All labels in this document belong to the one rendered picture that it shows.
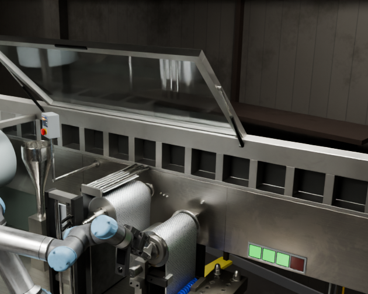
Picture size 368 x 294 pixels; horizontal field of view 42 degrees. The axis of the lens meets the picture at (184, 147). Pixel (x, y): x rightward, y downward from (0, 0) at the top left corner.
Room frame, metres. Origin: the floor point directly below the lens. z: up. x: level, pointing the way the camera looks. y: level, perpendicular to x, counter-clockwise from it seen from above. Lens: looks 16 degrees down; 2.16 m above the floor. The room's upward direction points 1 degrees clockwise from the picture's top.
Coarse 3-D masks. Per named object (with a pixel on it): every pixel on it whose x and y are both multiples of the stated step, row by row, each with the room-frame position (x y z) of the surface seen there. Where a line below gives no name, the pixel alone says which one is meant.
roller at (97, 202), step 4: (144, 184) 2.01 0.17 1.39; (96, 200) 1.84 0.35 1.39; (100, 200) 1.82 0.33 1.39; (104, 200) 1.82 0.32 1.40; (92, 204) 1.85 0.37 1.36; (96, 204) 1.84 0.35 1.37; (100, 204) 1.83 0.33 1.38; (104, 204) 1.82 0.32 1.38; (108, 204) 1.81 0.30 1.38; (92, 208) 1.85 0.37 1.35; (108, 208) 1.81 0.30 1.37; (112, 208) 1.79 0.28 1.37; (108, 212) 1.81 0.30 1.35; (112, 212) 1.79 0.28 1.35; (112, 216) 1.80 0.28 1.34
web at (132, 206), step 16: (112, 192) 1.87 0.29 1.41; (128, 192) 1.90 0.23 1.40; (144, 192) 1.97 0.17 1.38; (128, 208) 1.85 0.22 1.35; (144, 208) 1.95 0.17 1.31; (128, 224) 1.85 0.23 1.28; (144, 224) 1.95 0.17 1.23; (176, 224) 1.80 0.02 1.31; (192, 224) 1.85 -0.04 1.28; (176, 240) 1.73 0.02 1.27; (192, 240) 1.83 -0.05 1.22; (96, 256) 1.89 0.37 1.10; (112, 256) 1.98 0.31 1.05; (96, 272) 1.88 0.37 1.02; (112, 272) 1.98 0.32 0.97; (96, 288) 1.88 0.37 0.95
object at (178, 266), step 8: (192, 248) 1.84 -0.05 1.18; (176, 256) 1.73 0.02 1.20; (184, 256) 1.78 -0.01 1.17; (192, 256) 1.84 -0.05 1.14; (168, 264) 1.67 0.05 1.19; (176, 264) 1.73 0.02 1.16; (184, 264) 1.78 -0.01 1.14; (192, 264) 1.84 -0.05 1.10; (168, 272) 1.68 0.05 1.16; (176, 272) 1.73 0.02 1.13; (184, 272) 1.78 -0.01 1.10; (192, 272) 1.84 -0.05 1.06; (176, 280) 1.73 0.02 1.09; (184, 280) 1.78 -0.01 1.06; (168, 288) 1.68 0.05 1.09; (176, 288) 1.73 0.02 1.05
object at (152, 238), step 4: (152, 236) 1.68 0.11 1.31; (152, 240) 1.68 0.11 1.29; (156, 240) 1.67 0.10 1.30; (156, 244) 1.67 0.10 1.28; (160, 244) 1.66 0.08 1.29; (160, 248) 1.66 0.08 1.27; (160, 252) 1.66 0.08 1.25; (164, 252) 1.66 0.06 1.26; (160, 256) 1.66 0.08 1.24; (148, 260) 1.69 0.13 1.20; (152, 260) 1.68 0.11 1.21; (156, 260) 1.67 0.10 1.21; (160, 260) 1.66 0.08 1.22
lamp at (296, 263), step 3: (291, 258) 1.73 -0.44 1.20; (294, 258) 1.73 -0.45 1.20; (297, 258) 1.72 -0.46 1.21; (291, 261) 1.73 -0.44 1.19; (294, 261) 1.73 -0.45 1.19; (297, 261) 1.72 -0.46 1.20; (300, 261) 1.71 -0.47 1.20; (303, 261) 1.71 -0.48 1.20; (291, 264) 1.73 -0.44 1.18; (294, 264) 1.73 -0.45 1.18; (297, 264) 1.72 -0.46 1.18; (300, 264) 1.71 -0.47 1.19; (291, 267) 1.73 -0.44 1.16; (294, 267) 1.73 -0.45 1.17; (297, 267) 1.72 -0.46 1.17; (300, 267) 1.71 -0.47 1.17; (300, 270) 1.71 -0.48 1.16
